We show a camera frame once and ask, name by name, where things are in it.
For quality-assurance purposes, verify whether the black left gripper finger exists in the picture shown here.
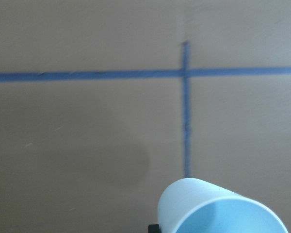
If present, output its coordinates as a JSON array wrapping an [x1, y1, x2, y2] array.
[[147, 224, 160, 233]]

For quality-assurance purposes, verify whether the light blue cup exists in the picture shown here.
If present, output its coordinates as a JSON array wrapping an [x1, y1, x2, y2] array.
[[157, 178, 288, 233]]

